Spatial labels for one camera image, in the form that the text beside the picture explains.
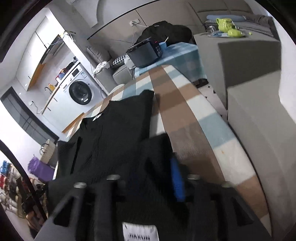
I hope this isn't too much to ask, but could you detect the black knit garment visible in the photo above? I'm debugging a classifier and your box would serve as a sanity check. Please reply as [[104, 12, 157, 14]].
[[38, 90, 229, 240]]

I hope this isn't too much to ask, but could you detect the black clothes pile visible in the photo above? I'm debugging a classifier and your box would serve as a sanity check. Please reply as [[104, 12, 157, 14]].
[[135, 21, 192, 46]]

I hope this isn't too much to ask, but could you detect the checkered plaid blanket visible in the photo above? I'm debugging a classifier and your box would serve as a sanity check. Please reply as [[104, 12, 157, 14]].
[[72, 65, 270, 225]]

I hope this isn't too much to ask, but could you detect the light blue checkered cloth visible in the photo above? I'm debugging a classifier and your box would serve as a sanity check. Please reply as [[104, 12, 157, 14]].
[[134, 42, 207, 82]]

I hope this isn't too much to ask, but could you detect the grey sofa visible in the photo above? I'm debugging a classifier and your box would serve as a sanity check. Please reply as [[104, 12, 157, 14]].
[[86, 46, 132, 93]]

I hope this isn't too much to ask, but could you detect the grey fabric box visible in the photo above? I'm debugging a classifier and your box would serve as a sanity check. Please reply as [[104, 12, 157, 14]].
[[193, 32, 296, 209]]

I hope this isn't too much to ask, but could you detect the woven basket bag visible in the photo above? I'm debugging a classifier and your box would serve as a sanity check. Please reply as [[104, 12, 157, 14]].
[[40, 139, 56, 166]]

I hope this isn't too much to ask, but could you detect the purple bag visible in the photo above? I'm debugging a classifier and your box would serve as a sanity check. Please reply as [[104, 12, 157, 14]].
[[28, 156, 54, 182]]

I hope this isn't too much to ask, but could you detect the white washing machine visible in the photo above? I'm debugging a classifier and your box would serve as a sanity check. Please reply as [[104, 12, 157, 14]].
[[43, 63, 106, 132]]

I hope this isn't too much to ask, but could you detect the black storage bin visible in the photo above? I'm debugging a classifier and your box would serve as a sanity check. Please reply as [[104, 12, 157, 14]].
[[126, 37, 163, 68]]

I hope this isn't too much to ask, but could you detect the black white patterned pillow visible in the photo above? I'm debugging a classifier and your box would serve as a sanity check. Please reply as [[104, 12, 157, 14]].
[[110, 54, 127, 68]]

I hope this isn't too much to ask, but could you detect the white cloth on sofa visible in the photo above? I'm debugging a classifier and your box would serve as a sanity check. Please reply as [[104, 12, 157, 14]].
[[92, 61, 110, 77]]

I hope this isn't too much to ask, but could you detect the yellow-green toy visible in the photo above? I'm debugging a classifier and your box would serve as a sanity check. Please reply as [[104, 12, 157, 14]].
[[216, 18, 245, 38]]

